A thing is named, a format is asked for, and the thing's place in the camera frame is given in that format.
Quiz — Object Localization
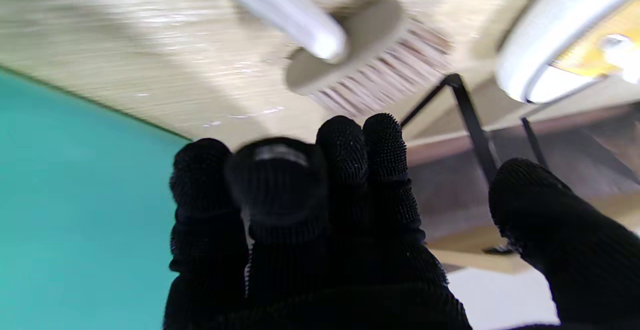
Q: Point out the small wooden stand black legs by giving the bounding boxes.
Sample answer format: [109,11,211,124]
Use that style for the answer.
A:
[400,74,640,275]

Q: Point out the yellow canvas sneaker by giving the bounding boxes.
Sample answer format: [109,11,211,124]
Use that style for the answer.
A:
[495,0,640,104]

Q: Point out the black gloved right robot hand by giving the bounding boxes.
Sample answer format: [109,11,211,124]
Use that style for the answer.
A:
[162,113,640,330]

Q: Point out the beige hand brush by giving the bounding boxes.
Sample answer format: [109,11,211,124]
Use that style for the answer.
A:
[190,0,453,118]

